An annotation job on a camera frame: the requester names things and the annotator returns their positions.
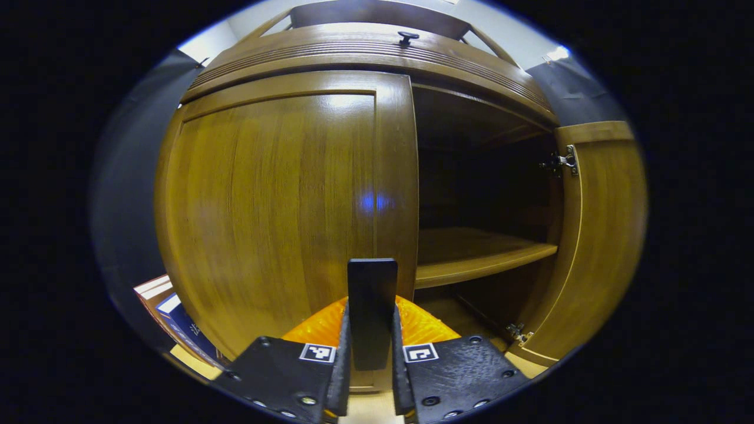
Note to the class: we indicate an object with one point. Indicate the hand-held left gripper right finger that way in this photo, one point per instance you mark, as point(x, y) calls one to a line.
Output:
point(459, 377)

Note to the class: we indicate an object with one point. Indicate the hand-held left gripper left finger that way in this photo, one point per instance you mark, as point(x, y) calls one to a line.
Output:
point(283, 377)

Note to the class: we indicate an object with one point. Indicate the wooden cabinet door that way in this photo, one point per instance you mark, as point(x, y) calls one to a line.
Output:
point(607, 235)
point(265, 206)

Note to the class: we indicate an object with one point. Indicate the wooden double-door shoe cabinet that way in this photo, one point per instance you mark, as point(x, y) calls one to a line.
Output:
point(353, 59)

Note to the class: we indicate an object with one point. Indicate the metal door hinge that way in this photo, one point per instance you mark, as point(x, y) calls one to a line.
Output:
point(566, 160)
point(518, 333)

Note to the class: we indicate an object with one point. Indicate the dark blue book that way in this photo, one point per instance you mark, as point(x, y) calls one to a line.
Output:
point(188, 333)

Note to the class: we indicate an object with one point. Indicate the wooden inner shelf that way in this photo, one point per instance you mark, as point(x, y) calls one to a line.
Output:
point(471, 253)

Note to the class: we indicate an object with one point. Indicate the red and white book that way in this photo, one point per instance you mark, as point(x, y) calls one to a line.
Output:
point(150, 284)

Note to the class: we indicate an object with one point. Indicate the ceiling light panel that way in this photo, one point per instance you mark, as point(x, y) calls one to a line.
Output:
point(556, 54)

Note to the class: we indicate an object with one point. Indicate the black drawer knob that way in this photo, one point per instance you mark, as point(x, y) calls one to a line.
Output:
point(407, 37)

